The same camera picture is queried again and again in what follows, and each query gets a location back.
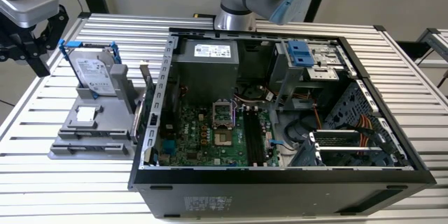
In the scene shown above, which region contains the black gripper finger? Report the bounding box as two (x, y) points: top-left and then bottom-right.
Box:
(33, 5), (69, 78)
(0, 34), (38, 78)

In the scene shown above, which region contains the dark RAM stick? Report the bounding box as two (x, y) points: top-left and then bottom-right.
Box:
(65, 142), (122, 149)
(72, 129), (122, 134)

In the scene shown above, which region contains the black RAM slot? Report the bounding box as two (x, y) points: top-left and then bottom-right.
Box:
(242, 105), (260, 167)

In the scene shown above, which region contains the hard disk in blue carrier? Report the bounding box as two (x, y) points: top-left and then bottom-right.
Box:
(57, 39), (121, 99)

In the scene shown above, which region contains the silver CPU chip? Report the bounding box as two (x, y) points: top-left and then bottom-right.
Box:
(76, 107), (96, 123)

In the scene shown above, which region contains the green graphics card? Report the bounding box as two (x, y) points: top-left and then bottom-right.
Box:
(132, 62), (157, 145)

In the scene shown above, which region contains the grey parts rack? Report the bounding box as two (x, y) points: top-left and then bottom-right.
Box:
(48, 63), (148, 161)

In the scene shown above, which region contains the grey power supply unit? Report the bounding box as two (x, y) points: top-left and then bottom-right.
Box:
(170, 39), (241, 104)

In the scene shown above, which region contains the blue expansion slot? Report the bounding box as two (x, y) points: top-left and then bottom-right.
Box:
(161, 141), (176, 156)

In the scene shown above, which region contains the metal socket cover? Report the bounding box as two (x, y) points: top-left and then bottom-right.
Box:
(212, 98), (234, 128)

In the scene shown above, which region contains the black cooler fan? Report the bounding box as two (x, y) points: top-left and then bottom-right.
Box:
(240, 83), (277, 102)

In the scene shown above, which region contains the green motherboard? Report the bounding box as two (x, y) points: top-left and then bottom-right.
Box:
(158, 103), (281, 167)

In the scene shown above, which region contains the CPU socket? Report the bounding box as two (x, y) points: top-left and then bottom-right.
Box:
(212, 127), (234, 147)

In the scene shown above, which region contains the metal drive cage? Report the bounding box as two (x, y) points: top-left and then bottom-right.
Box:
(269, 39), (353, 111)

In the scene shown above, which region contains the blue plastic drive latch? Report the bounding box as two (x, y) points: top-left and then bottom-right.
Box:
(285, 39), (313, 68)

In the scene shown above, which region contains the black open PC case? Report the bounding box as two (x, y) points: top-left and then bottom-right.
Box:
(128, 26), (437, 219)

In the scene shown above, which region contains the metal disk bay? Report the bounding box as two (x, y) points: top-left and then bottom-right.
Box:
(289, 129), (385, 167)

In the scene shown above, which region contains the aluminium slat side table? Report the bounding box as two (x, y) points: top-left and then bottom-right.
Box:
(414, 27), (448, 69)

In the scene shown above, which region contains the black cable loop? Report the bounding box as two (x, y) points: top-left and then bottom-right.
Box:
(284, 118), (316, 154)

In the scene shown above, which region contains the thin orange wire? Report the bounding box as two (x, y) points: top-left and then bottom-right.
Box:
(312, 104), (324, 131)

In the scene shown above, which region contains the orange yellow wire bundle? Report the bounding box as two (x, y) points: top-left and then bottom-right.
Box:
(356, 115), (374, 148)

